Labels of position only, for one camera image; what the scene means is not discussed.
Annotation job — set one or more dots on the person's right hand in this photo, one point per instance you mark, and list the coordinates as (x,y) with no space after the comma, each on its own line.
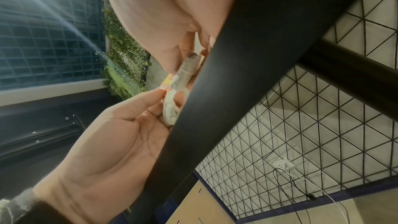
(161,9)

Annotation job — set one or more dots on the person's left hand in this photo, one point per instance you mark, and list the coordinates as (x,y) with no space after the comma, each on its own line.
(108,156)

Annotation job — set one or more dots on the white tea bag yellow tag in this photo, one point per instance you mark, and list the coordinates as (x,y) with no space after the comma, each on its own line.
(169,112)

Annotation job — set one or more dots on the light wooden cabinet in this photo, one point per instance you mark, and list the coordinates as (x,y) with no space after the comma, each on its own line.
(199,205)

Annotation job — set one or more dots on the black table base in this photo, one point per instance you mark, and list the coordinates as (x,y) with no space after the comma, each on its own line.
(248,70)

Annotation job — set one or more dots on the gridded glass facade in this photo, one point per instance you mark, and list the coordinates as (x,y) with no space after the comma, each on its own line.
(37,46)

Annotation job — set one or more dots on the green leafy plant wall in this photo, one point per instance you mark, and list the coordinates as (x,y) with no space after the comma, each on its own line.
(124,58)

